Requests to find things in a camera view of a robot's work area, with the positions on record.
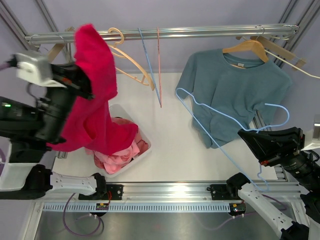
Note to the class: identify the red t shirt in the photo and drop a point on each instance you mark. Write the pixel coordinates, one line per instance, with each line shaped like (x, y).
(88, 118)

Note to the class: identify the pink wire hanger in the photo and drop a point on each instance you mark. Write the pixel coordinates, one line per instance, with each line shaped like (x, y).
(159, 68)

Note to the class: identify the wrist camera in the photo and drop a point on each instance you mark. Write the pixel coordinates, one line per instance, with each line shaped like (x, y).
(34, 67)
(312, 138)

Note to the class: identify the wooden clip hanger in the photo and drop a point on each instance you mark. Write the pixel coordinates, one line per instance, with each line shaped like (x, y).
(279, 53)
(57, 48)

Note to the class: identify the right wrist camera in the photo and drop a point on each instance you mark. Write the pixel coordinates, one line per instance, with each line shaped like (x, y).
(312, 138)

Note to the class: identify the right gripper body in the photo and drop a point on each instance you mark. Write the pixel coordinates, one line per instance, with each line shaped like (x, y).
(301, 166)

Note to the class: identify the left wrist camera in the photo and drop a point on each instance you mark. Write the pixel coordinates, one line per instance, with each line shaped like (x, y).
(34, 67)

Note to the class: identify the dusty pink t shirt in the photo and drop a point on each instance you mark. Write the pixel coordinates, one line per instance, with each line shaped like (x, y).
(120, 134)

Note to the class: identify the grey blue t shirt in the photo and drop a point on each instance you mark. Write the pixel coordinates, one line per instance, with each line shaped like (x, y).
(237, 86)

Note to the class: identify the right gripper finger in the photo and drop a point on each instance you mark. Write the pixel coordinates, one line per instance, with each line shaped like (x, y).
(270, 144)
(274, 156)

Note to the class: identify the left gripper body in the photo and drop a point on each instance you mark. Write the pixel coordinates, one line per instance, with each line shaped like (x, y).
(56, 105)

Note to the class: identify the metal hanging rail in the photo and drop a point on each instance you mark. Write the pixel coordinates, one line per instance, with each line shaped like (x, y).
(277, 29)

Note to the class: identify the light blue wire hanger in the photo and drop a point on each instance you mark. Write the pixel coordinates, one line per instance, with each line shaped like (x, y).
(150, 66)

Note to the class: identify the left wooden clip hanger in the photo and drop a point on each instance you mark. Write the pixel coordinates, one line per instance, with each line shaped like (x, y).
(57, 48)

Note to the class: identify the white laundry basket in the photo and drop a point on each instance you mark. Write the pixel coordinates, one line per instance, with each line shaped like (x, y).
(117, 110)

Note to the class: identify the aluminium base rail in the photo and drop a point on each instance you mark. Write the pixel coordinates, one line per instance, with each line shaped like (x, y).
(196, 191)

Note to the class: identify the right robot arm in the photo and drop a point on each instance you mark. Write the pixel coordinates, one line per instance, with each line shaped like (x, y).
(307, 223)

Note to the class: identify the light pink t shirt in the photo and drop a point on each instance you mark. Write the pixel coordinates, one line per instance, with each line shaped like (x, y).
(115, 162)

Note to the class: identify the right wooden clip hanger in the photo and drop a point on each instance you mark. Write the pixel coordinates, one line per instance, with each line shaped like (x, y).
(279, 53)

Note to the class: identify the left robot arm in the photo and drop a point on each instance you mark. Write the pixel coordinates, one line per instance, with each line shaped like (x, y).
(32, 130)

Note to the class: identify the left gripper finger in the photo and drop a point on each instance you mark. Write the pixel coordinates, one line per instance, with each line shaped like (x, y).
(69, 74)
(83, 91)

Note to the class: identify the white slotted cable duct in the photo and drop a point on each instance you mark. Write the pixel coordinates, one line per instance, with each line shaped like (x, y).
(118, 207)

